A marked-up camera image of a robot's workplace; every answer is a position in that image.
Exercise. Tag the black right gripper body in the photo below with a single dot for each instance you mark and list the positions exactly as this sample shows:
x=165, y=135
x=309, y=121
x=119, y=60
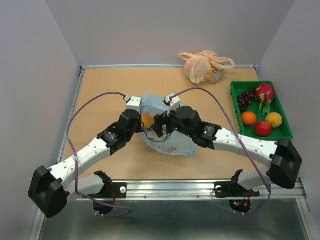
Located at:
x=173, y=123

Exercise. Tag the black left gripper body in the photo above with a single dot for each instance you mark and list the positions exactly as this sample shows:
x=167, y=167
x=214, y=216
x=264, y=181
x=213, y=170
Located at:
x=137, y=129

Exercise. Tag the peach coloured round fruit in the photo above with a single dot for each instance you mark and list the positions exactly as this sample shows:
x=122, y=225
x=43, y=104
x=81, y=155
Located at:
x=147, y=120

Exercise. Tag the blue printed plastic bag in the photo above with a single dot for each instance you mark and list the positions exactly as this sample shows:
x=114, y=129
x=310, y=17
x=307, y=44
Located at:
x=175, y=144

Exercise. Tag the dark red grape bunch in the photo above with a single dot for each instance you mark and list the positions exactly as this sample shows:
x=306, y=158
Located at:
x=245, y=99

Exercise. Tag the orange round fruit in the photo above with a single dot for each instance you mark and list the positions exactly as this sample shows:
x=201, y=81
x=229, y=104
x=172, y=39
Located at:
x=249, y=118

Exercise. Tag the red round fruit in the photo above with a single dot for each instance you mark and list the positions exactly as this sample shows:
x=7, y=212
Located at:
x=263, y=129

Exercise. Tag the red green dragon fruit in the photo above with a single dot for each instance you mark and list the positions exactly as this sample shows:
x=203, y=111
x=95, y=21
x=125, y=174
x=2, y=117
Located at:
x=265, y=94

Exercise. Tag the yellow round fruit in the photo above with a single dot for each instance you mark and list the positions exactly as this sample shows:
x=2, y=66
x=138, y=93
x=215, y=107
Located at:
x=274, y=119

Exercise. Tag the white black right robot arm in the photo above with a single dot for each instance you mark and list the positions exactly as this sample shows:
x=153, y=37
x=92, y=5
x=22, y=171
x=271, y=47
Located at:
x=274, y=162

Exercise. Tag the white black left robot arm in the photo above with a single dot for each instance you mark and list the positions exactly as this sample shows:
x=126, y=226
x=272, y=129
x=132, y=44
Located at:
x=52, y=188

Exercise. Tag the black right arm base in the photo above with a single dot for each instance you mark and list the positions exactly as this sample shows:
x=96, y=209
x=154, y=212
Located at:
x=240, y=198

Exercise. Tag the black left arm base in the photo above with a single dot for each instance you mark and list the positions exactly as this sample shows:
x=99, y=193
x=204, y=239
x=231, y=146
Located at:
x=111, y=192

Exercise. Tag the orange knotted plastic bag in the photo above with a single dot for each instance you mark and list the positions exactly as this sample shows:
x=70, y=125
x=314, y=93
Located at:
x=205, y=67

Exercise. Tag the green plastic tray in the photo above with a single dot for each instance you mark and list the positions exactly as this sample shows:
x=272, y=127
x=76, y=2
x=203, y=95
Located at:
x=278, y=133

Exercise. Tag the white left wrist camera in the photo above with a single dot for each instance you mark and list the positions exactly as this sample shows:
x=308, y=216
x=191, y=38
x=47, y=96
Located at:
x=133, y=103

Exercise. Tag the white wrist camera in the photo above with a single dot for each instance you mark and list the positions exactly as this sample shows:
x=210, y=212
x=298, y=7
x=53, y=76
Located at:
x=172, y=102
x=133, y=103

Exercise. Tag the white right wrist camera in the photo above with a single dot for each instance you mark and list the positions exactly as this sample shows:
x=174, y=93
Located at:
x=172, y=102

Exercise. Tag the aluminium frame rail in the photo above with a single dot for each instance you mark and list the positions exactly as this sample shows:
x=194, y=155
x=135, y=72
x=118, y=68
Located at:
x=182, y=210

